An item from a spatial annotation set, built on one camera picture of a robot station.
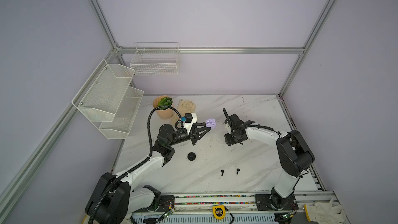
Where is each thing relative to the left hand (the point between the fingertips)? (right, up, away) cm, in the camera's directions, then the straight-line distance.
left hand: (209, 126), depth 70 cm
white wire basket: (-32, +40, +26) cm, 57 cm away
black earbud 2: (+16, -26, +14) cm, 33 cm away
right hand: (+13, -11, +24) cm, 29 cm away
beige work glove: (-18, +10, +43) cm, 48 cm away
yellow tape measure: (+5, -39, 0) cm, 39 cm away
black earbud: (+8, -26, +14) cm, 31 cm away
